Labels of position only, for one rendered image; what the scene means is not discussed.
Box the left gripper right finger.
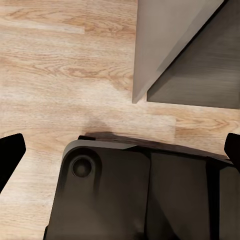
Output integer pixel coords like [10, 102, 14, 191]
[224, 133, 240, 173]

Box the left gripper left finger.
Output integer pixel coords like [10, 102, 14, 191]
[0, 133, 26, 193]

